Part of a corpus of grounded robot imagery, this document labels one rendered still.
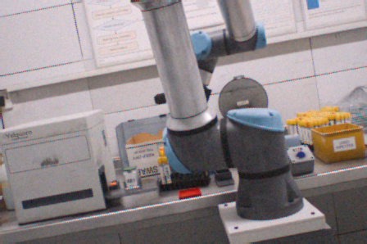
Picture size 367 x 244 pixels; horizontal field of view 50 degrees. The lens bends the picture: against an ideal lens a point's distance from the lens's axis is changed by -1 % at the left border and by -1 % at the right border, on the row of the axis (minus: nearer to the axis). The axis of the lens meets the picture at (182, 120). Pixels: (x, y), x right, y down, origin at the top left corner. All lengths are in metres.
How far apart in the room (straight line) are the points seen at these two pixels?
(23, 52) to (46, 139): 0.77
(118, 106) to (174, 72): 1.05
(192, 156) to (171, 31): 0.27
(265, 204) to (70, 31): 1.30
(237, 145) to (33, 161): 0.67
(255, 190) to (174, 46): 0.35
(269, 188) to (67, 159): 0.64
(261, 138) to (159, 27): 0.31
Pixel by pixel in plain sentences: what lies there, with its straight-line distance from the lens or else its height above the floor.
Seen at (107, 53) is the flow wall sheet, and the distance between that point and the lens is 1.83.
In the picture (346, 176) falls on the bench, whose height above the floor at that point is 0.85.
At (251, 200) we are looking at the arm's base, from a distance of 0.87.
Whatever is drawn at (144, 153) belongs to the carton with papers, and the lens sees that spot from 1.50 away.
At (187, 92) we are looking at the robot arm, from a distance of 0.82.
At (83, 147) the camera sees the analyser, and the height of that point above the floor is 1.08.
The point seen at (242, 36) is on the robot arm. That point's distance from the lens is 1.03.
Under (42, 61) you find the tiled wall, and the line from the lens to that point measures 1.91.
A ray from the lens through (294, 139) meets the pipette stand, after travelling 1.35.
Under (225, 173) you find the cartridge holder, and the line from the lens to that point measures 1.26.
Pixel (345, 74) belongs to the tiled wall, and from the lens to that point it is 1.98.
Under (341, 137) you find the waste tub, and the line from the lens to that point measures 1.35.
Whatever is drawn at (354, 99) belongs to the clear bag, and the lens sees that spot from 1.84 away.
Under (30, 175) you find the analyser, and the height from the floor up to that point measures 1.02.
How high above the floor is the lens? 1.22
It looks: 6 degrees down
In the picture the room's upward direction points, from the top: 10 degrees counter-clockwise
